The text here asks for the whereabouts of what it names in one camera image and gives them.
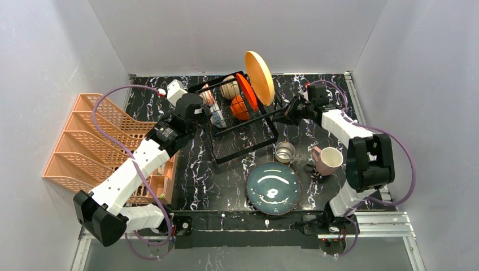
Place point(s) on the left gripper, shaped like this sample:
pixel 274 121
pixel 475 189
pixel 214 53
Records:
pixel 204 113

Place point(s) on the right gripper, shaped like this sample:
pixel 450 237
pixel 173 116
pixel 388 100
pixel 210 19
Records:
pixel 291 110

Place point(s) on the orange patterned bowl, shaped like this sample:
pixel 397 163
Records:
pixel 207 96

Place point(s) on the blue floral bowl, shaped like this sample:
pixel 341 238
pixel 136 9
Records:
pixel 217 118

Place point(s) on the stainless steel cup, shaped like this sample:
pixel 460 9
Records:
pixel 284 152

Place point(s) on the orange glossy bowl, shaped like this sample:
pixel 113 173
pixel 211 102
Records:
pixel 239 109

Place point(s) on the black wire dish rack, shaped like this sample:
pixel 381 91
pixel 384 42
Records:
pixel 234 127

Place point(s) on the orange red plate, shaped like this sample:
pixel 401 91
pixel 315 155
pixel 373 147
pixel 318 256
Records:
pixel 247 91

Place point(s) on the yellow plate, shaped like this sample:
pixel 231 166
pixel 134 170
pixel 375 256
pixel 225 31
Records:
pixel 260 77

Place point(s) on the dark teal plate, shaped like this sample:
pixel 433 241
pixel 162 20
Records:
pixel 273 188

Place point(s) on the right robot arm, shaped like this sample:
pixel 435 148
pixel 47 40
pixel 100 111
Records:
pixel 369 161

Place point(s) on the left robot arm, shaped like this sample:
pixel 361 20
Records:
pixel 102 211

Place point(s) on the pink mug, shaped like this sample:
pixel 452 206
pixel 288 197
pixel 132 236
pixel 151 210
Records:
pixel 327 160

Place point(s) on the orange file organizer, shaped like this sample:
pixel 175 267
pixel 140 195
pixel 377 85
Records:
pixel 83 157

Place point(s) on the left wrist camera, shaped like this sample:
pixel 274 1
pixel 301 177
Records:
pixel 175 91

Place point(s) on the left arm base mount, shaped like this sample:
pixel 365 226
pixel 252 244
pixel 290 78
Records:
pixel 182 225

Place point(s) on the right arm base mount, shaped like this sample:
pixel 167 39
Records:
pixel 338 235

